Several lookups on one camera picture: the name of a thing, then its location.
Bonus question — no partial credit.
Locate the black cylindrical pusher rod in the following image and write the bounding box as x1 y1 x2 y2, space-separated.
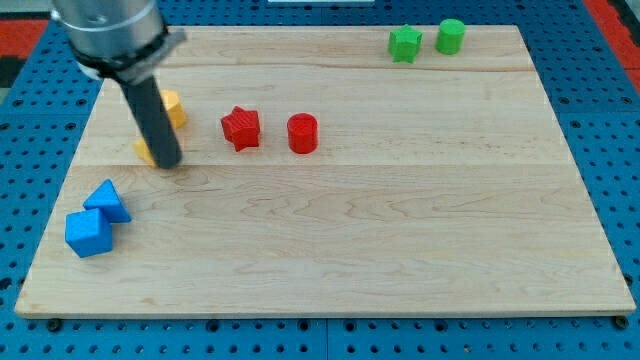
120 76 182 169

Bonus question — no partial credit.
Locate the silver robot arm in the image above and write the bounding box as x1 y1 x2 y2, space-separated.
51 0 186 169

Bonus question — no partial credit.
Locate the blue cube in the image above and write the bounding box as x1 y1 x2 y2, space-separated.
64 209 113 258

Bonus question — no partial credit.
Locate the wooden board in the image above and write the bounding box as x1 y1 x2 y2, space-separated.
15 25 636 319

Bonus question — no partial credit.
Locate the yellow block upper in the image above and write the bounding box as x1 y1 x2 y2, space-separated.
160 89 187 129

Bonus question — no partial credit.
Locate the yellow block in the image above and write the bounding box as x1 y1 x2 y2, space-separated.
160 89 187 129
132 138 156 167

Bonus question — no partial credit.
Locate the yellow block lower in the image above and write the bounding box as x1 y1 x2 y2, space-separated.
132 138 156 167

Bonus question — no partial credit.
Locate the red star block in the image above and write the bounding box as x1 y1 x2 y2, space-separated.
221 106 261 152

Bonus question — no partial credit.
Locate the blue triangular prism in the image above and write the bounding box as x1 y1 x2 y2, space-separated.
83 179 132 223

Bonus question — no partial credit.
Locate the red cylinder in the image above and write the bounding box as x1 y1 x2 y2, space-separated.
287 113 318 154

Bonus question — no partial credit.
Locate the green star block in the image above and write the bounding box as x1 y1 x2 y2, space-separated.
388 24 423 63

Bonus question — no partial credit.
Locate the green cylinder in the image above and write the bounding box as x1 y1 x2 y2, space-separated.
435 18 466 55

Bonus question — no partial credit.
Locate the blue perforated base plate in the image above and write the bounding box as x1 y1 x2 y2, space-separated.
1 1 639 359

